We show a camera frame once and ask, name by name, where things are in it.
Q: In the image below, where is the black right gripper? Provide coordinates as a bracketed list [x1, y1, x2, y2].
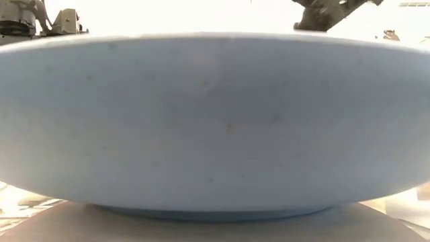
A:
[291, 0, 350, 33]

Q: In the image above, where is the light blue plate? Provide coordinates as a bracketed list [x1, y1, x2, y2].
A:
[0, 32, 430, 223]

